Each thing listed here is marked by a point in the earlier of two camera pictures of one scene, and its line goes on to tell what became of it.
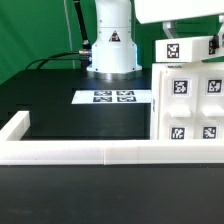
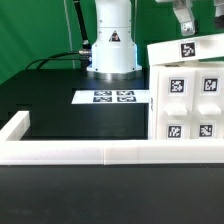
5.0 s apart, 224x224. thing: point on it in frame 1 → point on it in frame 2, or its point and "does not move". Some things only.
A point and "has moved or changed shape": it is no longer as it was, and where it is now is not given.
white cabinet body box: (187, 101) does not move
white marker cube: (209, 106) does not move
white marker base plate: (112, 96) does not move
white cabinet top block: (186, 49) has moved or changed shape
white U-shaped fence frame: (17, 149) does not move
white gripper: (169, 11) → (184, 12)
